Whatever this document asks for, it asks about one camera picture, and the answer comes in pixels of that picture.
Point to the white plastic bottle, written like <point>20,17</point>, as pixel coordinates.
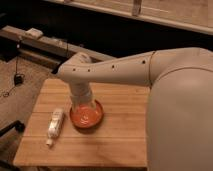
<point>54,127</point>

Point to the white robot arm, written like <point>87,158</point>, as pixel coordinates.
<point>179,119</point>

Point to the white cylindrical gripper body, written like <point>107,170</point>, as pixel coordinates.
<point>81,94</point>

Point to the black chair leg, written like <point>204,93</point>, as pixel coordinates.
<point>17,125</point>

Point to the orange ceramic bowl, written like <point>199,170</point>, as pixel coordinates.
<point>85,116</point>

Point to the long wooden beam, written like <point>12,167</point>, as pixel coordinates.
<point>48,44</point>

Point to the small white box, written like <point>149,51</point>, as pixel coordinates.
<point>34,33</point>

